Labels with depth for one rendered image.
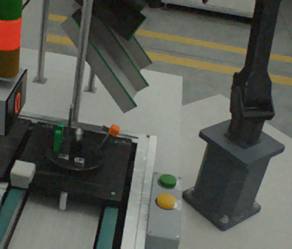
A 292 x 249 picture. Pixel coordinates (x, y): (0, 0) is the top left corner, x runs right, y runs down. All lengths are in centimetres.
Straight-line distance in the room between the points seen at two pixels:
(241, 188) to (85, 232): 37
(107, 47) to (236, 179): 51
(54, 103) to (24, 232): 62
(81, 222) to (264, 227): 46
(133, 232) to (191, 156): 47
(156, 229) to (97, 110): 62
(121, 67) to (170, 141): 26
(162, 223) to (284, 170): 56
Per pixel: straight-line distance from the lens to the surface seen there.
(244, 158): 116
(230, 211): 126
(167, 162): 142
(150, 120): 159
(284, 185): 148
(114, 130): 112
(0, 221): 105
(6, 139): 123
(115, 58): 143
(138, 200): 113
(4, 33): 84
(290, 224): 136
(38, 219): 111
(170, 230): 107
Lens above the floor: 168
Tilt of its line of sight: 33 degrees down
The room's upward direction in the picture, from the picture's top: 9 degrees clockwise
